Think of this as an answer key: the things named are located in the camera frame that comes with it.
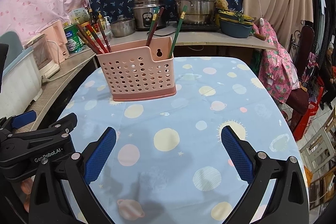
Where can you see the dark maroon chopstick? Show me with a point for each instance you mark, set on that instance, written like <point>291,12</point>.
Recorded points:
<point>105,32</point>
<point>157,23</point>

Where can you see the small steel pot with lid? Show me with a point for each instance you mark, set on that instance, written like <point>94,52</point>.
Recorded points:
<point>122,28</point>

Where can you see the blue spotted tablecloth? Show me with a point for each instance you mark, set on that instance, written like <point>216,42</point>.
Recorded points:
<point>183,113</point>

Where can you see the steel rice cooker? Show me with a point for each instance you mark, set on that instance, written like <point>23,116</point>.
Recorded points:
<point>143,16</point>

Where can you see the green tray with vegetables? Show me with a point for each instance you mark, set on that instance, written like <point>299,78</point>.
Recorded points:
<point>235,16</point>

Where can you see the pale wooden worktop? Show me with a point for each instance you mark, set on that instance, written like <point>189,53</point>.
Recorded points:
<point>210,39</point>

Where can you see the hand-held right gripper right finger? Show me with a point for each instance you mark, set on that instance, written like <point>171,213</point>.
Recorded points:
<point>237,153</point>

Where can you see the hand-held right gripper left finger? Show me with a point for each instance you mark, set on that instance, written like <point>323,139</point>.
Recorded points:
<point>101,153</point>

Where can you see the black induction cooktop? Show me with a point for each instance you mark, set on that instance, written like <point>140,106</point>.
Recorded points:
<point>199,27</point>

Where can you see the blue plastic basin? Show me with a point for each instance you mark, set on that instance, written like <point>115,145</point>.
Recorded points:
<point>235,29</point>

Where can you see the white carton box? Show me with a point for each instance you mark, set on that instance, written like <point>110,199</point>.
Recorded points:
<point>78,15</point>

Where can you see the grey wood-grain shelf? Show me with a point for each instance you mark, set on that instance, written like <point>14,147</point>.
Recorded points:
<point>65,69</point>

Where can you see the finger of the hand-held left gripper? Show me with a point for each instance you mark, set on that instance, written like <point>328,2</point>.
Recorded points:
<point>63,123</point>
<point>25,118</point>

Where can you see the dark maroon cushion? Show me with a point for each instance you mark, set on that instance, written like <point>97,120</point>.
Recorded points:
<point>298,100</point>

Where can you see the person's left hand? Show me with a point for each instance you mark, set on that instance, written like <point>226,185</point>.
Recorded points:
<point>25,187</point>

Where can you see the pink electric kettle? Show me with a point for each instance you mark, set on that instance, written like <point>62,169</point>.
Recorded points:
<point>56,43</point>

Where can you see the dark glass sauce bottle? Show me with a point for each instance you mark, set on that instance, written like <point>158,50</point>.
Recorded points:
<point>92,19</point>

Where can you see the red bag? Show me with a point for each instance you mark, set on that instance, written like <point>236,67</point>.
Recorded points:
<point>307,119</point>

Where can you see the black metal chair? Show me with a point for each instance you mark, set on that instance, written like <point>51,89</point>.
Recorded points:
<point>305,50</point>

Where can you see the pink pineapple print cloth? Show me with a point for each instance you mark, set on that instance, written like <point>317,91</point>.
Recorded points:
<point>275,66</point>

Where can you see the green tin can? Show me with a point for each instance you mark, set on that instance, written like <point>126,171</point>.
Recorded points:
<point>73,40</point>

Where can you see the pump dispenser bottle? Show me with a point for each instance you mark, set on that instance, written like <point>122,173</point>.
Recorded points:
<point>101,23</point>

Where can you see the brown wooden chair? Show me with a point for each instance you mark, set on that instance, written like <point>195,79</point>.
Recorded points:
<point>324,187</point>

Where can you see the large steel steamer pot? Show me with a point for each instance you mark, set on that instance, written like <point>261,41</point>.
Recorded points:
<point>195,1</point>

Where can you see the pink perforated plastic utensil basket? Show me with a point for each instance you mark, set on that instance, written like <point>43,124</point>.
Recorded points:
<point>136,74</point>

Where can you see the pale wooden chair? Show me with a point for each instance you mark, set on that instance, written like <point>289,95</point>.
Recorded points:
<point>319,148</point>

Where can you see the brown lumpy root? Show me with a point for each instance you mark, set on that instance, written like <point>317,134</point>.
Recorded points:
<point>221,3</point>

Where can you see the white plastic dish bin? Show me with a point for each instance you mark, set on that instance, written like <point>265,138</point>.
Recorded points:
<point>18,82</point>

